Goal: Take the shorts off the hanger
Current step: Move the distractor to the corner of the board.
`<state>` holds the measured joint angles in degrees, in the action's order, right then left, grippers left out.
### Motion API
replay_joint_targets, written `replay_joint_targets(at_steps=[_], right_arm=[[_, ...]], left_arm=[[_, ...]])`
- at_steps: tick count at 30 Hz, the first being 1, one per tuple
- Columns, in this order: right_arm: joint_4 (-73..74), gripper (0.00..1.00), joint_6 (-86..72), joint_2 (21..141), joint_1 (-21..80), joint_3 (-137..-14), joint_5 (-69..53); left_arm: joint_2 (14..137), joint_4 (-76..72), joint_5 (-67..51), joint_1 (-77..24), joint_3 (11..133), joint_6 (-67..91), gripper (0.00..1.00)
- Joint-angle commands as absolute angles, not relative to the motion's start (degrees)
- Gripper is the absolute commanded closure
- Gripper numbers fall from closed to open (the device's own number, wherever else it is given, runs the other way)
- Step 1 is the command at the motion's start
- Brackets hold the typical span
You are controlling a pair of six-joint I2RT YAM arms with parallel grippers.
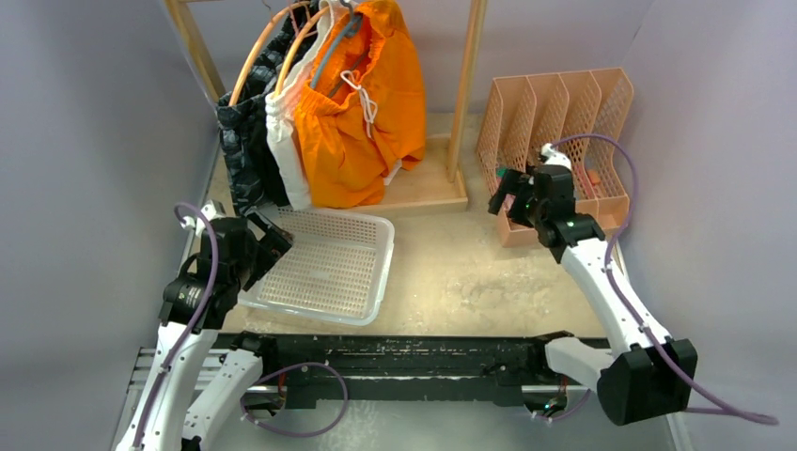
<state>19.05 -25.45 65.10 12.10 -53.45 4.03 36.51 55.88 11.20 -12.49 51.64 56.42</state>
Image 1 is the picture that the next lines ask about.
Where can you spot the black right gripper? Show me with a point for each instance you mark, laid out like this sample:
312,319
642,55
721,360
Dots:
519,184

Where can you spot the dark camouflage shorts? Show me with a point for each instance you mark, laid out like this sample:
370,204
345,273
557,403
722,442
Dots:
252,171

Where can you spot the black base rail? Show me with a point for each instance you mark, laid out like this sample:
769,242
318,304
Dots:
504,371

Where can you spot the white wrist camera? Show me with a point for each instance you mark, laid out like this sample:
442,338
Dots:
195,221
550,155

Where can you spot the white plastic basket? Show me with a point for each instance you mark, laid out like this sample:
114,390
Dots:
336,271

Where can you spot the orange hanger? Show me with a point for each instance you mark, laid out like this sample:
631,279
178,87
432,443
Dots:
293,49
256,49

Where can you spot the orange hanger left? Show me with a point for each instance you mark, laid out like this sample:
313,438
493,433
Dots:
256,49

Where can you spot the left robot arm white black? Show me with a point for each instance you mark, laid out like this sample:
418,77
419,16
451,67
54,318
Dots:
235,253

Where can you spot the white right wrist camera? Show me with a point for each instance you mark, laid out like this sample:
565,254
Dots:
550,155

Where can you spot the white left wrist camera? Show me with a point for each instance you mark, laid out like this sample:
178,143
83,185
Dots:
195,221

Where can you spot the white shorts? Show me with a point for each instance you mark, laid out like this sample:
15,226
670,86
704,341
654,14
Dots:
282,138

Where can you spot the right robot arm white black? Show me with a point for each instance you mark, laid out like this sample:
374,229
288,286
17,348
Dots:
645,372

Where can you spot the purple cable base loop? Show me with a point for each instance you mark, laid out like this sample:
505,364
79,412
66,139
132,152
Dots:
302,403

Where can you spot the orange shorts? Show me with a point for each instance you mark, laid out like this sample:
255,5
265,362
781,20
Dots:
362,112

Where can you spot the pink plastic file organizer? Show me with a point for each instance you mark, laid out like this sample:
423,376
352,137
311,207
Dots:
527,111

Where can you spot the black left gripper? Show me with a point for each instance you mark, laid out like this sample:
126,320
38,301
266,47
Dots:
272,246

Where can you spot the orange hanger right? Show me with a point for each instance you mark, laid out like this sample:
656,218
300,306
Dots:
293,49

